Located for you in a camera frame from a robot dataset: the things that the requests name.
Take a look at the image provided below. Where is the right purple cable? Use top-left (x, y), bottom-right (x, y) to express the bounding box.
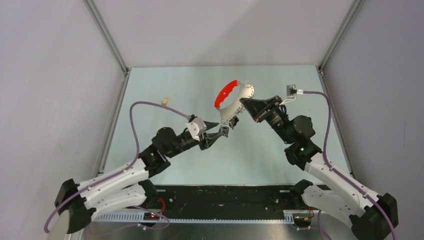
top-left (301, 91), bottom-right (398, 240)

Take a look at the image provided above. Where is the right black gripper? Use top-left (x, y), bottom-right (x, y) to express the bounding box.
top-left (240, 95), bottom-right (294, 145)

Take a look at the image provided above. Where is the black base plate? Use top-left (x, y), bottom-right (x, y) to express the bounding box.
top-left (141, 185), bottom-right (309, 220)

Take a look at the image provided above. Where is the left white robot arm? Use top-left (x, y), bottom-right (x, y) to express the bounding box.
top-left (54, 117), bottom-right (229, 234)

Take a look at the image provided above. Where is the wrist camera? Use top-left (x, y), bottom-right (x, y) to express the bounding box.
top-left (186, 116), bottom-right (207, 142)
top-left (281, 84), bottom-right (304, 105)

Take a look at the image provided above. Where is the aluminium corner post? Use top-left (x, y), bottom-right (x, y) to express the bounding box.
top-left (83, 0), bottom-right (129, 76)
top-left (317, 0), bottom-right (365, 75)

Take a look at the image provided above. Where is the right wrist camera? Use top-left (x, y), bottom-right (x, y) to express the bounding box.
top-left (281, 84), bottom-right (304, 105)

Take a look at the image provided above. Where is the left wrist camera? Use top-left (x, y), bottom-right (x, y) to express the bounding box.
top-left (186, 116), bottom-right (207, 142)

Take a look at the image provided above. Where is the left aluminium corner post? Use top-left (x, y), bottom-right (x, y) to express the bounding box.
top-left (83, 0), bottom-right (129, 76)

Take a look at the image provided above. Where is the purple cable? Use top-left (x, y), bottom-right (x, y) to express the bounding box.
top-left (43, 101), bottom-right (193, 234)
top-left (301, 91), bottom-right (398, 240)

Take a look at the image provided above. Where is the black key tag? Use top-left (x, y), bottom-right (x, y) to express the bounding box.
top-left (228, 116), bottom-right (240, 130)

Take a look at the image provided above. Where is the steel key holder red handle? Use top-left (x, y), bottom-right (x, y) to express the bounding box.
top-left (214, 80), bottom-right (255, 123)

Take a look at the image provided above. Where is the right aluminium corner post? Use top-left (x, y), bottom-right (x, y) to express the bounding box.
top-left (317, 0), bottom-right (365, 75)

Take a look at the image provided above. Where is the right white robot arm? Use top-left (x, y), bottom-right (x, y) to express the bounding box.
top-left (240, 96), bottom-right (399, 240)

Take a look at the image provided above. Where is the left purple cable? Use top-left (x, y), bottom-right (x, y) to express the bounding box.
top-left (43, 101), bottom-right (193, 234)

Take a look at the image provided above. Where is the grey cable duct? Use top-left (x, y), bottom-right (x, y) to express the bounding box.
top-left (94, 211), bottom-right (294, 224)

